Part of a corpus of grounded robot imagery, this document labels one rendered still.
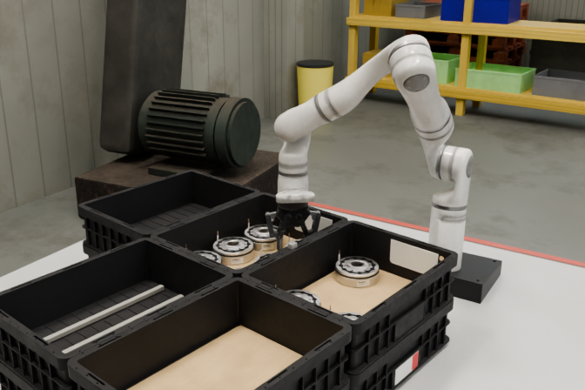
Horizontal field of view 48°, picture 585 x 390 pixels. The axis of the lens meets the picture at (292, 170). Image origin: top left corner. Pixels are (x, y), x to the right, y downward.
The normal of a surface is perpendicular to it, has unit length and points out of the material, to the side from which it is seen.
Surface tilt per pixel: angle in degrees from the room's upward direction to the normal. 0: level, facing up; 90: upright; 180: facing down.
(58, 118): 90
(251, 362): 0
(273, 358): 0
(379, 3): 90
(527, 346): 0
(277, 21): 90
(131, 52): 79
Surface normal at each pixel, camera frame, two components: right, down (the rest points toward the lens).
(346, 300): 0.00, -0.95
